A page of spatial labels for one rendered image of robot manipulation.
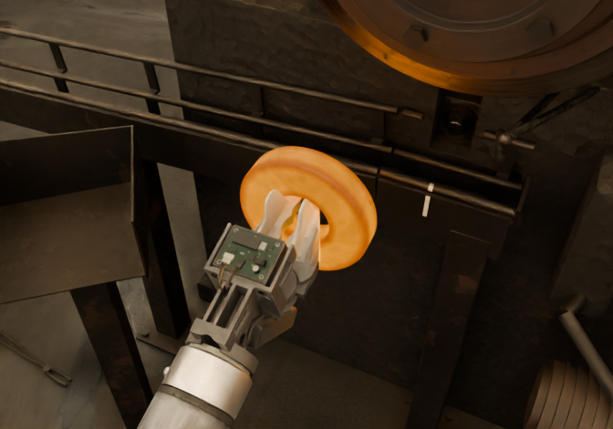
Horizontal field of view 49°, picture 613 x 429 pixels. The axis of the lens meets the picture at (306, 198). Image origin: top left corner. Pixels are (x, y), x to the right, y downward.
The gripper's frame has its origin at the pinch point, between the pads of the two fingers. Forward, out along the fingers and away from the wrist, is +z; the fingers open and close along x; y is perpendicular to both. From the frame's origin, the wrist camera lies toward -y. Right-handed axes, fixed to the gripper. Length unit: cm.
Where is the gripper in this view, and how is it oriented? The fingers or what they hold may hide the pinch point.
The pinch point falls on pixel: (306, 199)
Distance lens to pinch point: 73.4
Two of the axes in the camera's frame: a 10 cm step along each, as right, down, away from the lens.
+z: 4.0, -8.1, 4.3
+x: -9.1, -2.8, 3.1
